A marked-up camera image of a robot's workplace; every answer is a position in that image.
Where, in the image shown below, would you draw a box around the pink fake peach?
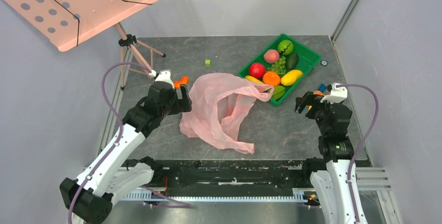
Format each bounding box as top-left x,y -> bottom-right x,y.
263,49 -> 280,64

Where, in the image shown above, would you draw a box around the dark green fake avocado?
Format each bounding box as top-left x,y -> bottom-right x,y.
286,53 -> 299,70

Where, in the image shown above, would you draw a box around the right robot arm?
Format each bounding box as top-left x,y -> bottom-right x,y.
296,88 -> 367,223

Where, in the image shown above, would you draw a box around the yellow fake lemon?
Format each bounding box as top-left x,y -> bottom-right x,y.
280,69 -> 303,86

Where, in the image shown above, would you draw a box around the yellow fake corn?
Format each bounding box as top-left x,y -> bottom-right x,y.
244,76 -> 263,84

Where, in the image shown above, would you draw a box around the green fake grapes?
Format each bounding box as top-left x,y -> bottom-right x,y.
267,56 -> 287,74

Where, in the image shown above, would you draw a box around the red fake fruit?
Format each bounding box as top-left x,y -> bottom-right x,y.
249,63 -> 266,80

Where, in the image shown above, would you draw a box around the green fake melon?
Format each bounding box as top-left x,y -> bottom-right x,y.
277,40 -> 294,56

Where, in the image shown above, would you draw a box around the pink music stand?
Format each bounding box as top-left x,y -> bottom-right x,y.
3,0 -> 159,78

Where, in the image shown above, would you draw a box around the blue toy brick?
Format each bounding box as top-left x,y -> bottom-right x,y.
317,84 -> 327,93

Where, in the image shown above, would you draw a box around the pink plastic bag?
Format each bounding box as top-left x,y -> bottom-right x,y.
179,73 -> 274,154

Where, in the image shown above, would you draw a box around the orange arch block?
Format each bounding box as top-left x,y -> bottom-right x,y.
174,76 -> 190,89

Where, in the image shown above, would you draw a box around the green fake starfruit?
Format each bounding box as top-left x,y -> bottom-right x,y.
272,85 -> 286,101

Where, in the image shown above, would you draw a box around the green plastic tray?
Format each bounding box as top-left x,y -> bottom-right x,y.
238,34 -> 322,106

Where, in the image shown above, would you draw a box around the orange fake fruit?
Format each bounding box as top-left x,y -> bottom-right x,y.
262,71 -> 280,86

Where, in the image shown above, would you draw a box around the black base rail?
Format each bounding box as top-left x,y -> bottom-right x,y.
140,157 -> 313,197

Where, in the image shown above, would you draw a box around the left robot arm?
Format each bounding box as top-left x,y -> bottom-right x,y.
59,81 -> 191,223

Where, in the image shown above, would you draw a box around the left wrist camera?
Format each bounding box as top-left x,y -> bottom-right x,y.
148,69 -> 174,88

